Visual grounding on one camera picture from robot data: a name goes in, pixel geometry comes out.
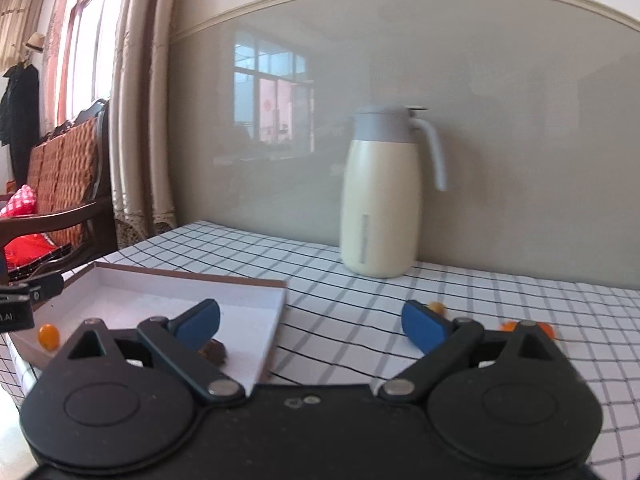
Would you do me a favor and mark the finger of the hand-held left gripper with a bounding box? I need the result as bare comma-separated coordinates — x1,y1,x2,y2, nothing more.
21,272,64,305

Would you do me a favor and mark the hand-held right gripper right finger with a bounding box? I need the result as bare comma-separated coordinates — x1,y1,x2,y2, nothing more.
374,300,574,404

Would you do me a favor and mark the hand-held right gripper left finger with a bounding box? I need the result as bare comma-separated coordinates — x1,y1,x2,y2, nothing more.
54,299,247,404

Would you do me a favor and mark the white cardboard box tray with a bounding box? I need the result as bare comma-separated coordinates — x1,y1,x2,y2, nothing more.
9,261,289,386

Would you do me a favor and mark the dark brown round fruit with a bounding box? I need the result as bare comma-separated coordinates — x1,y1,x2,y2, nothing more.
197,338,230,366

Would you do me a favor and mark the red checkered pillow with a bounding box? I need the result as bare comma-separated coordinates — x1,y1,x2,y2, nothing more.
2,232,58,268

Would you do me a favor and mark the black grid white tablecloth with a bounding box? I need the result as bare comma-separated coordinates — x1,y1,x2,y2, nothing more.
0,220,640,466

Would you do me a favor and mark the red checkered cloth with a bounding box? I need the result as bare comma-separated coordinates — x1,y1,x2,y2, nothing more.
0,185,39,219

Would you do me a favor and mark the wooden sofa with woven cushion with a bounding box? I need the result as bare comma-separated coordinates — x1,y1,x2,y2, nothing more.
0,99,119,282

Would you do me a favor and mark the cream thermos jug grey lid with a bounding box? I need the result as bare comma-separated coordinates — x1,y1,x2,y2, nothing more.
340,105,447,279

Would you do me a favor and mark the dark hanging coat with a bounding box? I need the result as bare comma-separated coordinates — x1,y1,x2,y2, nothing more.
0,61,41,187

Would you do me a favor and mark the beige embroidered curtain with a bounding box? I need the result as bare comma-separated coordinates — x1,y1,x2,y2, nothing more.
107,0,182,251

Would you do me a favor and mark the window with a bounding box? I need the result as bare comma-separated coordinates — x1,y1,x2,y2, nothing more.
64,0,127,122

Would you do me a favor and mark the sheer pink lace curtain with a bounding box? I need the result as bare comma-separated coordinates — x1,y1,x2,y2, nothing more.
42,0,87,137

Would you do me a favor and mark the brown pleated curtain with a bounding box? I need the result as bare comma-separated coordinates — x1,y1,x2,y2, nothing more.
0,0,52,32

